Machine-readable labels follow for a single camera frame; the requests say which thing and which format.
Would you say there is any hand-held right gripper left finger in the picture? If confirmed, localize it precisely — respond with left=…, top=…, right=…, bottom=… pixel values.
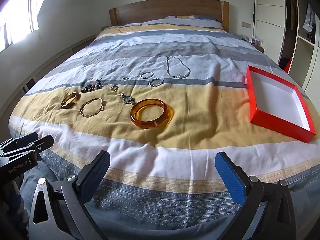
left=26, top=150, right=111, bottom=240

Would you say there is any white wardrobe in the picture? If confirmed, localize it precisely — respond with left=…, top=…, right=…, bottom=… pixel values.
left=252, top=0, right=320, bottom=100

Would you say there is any dark bead bracelet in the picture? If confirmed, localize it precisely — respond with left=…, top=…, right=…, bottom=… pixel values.
left=80, top=79, right=103, bottom=93

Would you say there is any silver wristwatch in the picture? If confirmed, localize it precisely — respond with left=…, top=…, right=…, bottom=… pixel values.
left=119, top=92, right=137, bottom=105

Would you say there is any wooden headboard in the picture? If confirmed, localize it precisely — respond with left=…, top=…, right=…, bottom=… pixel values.
left=109, top=0, right=230, bottom=33

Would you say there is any small amber bangle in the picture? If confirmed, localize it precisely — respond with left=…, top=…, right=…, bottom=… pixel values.
left=60, top=92, right=81, bottom=110

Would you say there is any large amber bangle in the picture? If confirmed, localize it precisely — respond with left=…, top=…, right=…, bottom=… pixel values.
left=130, top=98, right=174, bottom=130

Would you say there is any window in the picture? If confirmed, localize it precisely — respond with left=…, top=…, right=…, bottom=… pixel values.
left=0, top=0, right=54, bottom=53

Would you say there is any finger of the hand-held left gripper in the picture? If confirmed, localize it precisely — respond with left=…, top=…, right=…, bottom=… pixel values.
left=0, top=133, right=39, bottom=153
left=0, top=135, right=54, bottom=161

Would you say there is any thin gold bangle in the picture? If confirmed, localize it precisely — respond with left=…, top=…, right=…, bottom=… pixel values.
left=79, top=97, right=104, bottom=117

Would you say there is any striped pillow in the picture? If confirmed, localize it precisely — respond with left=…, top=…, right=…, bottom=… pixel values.
left=165, top=15, right=223, bottom=29

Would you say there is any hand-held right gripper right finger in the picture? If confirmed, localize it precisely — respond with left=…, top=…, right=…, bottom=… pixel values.
left=215, top=151, right=297, bottom=240

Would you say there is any red shallow box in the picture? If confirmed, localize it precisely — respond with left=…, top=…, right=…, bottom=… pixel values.
left=245, top=65, right=316, bottom=144

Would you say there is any silver link necklace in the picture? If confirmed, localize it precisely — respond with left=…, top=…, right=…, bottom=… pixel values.
left=166, top=56, right=191, bottom=78

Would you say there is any hanging striped shirt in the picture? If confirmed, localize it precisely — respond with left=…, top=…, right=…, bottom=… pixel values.
left=302, top=4, right=315, bottom=33

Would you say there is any wooden bed with striped duvet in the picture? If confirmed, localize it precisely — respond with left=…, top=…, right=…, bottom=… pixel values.
left=7, top=17, right=320, bottom=230

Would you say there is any wooden nightstand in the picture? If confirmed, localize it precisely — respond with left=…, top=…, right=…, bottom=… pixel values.
left=240, top=35, right=265, bottom=53

